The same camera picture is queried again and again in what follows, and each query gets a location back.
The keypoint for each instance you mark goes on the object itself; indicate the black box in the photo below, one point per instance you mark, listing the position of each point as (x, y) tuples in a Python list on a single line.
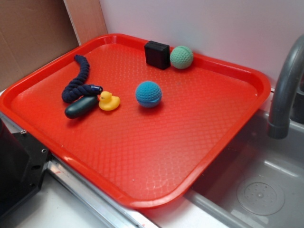
[(157, 55)]

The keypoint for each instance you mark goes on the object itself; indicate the blue textured ball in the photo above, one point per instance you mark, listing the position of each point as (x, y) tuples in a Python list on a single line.
[(148, 94)]

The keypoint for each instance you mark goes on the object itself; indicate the red plastic tray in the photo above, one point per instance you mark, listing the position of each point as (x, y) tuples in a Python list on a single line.
[(141, 157)]

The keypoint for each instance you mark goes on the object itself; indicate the yellow rubber duck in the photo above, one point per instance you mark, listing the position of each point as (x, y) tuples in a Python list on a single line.
[(107, 101)]

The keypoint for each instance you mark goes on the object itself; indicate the green textured ball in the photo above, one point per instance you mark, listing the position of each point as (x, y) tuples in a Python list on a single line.
[(181, 57)]

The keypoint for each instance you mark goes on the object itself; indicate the grey sink basin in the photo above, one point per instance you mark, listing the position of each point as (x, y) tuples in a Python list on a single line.
[(256, 181)]

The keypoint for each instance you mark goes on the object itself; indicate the brown cardboard panel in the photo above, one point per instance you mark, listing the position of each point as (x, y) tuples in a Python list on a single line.
[(32, 34)]

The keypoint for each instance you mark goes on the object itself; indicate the grey faucet spout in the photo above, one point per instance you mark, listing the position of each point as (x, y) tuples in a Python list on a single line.
[(288, 98)]

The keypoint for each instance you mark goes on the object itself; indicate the dark green oval handle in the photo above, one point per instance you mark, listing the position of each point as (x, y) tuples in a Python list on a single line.
[(81, 107)]

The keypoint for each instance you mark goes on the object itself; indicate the dark blue rope toy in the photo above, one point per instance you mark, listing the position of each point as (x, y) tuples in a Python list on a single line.
[(77, 87)]

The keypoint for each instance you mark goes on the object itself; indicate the metal sink rail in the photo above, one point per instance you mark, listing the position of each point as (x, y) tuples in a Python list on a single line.
[(111, 214)]

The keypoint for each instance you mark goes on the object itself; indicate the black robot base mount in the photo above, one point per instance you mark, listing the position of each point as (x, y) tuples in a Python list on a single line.
[(23, 161)]

